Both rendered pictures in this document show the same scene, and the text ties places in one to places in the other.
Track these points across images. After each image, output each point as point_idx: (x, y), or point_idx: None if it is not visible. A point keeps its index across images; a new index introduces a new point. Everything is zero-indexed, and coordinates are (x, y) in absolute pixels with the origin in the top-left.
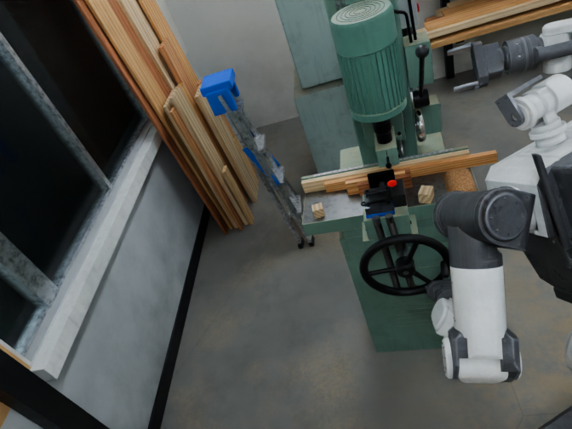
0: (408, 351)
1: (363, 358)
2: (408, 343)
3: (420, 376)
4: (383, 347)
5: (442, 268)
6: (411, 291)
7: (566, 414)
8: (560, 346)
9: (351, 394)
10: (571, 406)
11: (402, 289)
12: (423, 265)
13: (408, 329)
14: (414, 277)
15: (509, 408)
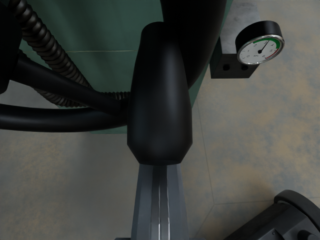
0: (122, 134)
1: (77, 139)
2: (122, 130)
3: (129, 161)
4: (97, 131)
5: (140, 85)
6: (61, 124)
7: (265, 235)
8: (254, 139)
9: (59, 177)
10: (270, 223)
11: (34, 116)
12: (129, 46)
13: None
14: (116, 68)
15: (203, 196)
